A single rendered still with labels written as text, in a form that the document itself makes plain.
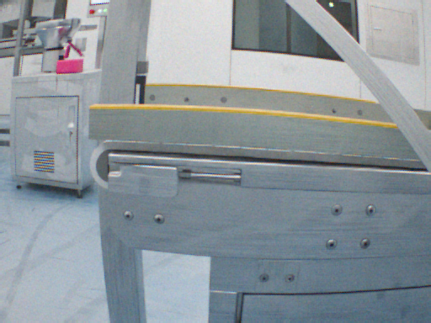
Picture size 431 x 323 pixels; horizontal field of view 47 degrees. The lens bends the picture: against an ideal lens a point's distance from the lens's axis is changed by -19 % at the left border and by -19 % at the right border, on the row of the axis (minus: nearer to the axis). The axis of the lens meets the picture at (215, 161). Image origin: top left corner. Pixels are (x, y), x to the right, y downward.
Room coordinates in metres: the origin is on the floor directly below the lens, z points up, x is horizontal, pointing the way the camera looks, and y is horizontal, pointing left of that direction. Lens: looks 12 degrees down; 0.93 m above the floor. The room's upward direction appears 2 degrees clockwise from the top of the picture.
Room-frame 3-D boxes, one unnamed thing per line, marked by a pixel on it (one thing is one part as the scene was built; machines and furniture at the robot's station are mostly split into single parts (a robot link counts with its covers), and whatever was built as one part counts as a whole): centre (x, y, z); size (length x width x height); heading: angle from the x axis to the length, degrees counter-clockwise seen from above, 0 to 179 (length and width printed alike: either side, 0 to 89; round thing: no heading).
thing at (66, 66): (3.27, 0.91, 0.80); 0.16 x 0.12 x 0.09; 80
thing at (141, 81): (0.84, 0.11, 0.78); 0.02 x 0.01 x 0.20; 85
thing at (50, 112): (3.49, 1.03, 0.38); 0.63 x 0.57 x 0.76; 80
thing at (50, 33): (3.55, 1.06, 0.95); 0.49 x 0.36 x 0.37; 80
